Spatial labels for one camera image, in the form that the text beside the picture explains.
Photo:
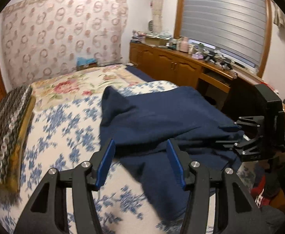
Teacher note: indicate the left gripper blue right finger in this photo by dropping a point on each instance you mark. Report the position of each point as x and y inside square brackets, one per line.
[179, 162]

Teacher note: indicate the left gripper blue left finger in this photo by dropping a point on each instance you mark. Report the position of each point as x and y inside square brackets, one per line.
[101, 162]

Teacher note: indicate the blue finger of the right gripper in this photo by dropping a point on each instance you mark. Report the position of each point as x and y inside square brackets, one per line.
[230, 127]
[226, 143]

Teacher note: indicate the navy blue garment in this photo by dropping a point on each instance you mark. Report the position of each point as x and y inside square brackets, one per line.
[141, 125]

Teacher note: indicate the wooden sideboard cabinet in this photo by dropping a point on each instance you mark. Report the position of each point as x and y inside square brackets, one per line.
[210, 81]

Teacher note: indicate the blue floral white quilt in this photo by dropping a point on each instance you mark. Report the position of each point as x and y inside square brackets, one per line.
[64, 136]

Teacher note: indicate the red white garment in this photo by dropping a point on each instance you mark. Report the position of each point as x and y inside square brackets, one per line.
[265, 195]

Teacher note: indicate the pink floral cream bedspread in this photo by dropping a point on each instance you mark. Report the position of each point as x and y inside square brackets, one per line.
[80, 84]

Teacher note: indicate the pink jar on sideboard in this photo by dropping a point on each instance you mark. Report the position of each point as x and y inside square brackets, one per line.
[184, 44]

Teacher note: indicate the navy blue bed sheet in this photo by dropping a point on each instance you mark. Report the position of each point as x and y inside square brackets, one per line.
[134, 70]

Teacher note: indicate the teal item behind bed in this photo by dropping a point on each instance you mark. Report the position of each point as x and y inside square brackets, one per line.
[83, 63]

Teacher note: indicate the cardboard box on sideboard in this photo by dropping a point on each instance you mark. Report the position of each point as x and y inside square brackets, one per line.
[156, 41]

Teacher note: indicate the black circle-patterned folded cloth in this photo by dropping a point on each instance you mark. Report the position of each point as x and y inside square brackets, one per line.
[13, 108]

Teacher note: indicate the grey window blind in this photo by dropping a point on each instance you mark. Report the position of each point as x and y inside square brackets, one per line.
[236, 27]

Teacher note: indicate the circle-patterned cloth headboard cover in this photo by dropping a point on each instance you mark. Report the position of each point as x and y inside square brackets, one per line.
[42, 39]

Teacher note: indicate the beige tied curtain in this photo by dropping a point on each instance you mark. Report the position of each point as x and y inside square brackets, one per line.
[157, 15]

